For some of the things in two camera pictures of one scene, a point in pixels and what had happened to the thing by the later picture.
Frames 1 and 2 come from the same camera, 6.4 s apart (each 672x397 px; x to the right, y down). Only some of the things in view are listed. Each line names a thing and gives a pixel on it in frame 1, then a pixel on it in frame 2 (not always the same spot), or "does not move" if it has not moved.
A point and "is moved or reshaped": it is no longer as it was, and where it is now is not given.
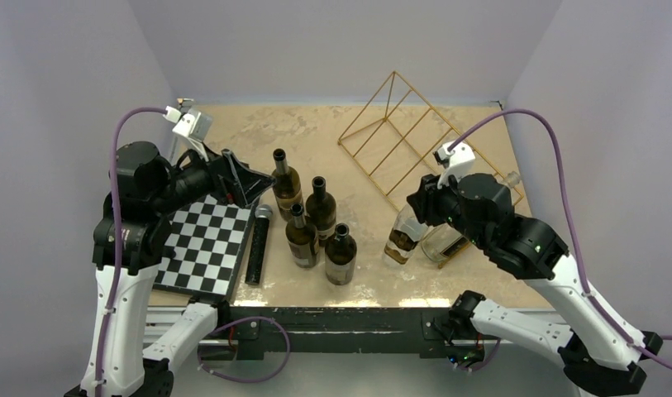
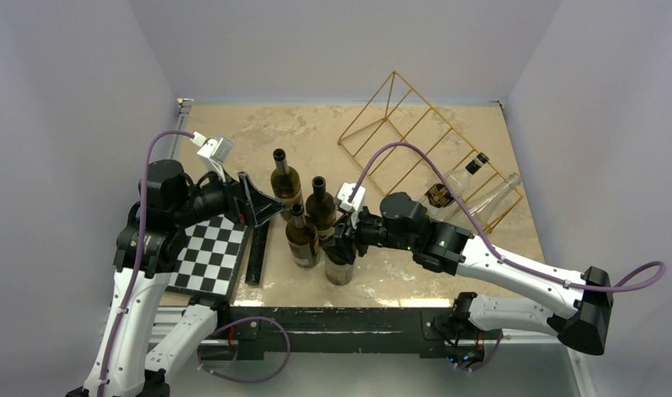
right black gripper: (424, 202) to (340, 246)
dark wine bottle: (288, 186) does not move
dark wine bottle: (303, 240) does not move
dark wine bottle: (321, 210) does not move
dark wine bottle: (340, 252) does not move
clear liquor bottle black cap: (407, 232) is moved or reshaped
